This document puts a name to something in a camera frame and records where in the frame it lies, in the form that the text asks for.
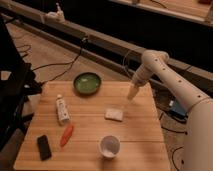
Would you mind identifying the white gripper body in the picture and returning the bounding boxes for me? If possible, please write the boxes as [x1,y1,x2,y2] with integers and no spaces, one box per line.
[131,64,153,87]

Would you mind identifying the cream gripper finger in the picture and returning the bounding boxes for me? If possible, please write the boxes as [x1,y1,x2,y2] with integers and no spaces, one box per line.
[127,85,139,100]

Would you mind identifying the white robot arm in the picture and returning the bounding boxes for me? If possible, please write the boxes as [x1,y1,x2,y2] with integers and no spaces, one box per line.
[127,50,213,171]

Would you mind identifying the green ceramic bowl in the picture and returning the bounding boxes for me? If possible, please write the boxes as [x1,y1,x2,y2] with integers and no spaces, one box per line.
[73,72,102,95]

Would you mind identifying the white sponge block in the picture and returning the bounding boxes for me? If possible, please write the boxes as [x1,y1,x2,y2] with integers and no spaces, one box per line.
[105,108,123,121]

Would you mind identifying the wooden board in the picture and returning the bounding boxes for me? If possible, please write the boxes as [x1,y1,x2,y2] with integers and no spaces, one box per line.
[14,81,170,171]

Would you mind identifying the blue box on floor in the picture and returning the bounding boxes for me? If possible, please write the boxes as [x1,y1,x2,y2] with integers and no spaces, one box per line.
[169,100,186,118]

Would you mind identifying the white tube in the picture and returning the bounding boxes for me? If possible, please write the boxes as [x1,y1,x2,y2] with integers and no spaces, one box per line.
[56,94,70,125]

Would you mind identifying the orange carrot toy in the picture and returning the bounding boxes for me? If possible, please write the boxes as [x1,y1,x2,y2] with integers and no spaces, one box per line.
[60,124,74,147]

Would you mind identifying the black rectangular block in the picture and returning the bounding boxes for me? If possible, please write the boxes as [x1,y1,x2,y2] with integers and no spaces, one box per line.
[37,135,52,161]

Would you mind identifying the black equipment at left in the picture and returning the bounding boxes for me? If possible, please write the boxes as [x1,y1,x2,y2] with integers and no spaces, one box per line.
[0,15,42,152]

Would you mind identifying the long metal rail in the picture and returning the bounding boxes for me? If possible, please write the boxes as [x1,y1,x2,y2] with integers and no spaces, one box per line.
[0,0,213,96]

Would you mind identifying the black cable on floor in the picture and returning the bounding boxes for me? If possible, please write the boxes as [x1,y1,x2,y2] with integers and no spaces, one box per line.
[16,36,88,84]

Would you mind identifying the white object on rail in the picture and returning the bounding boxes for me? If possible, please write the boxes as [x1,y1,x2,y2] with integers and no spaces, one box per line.
[41,4,65,23]

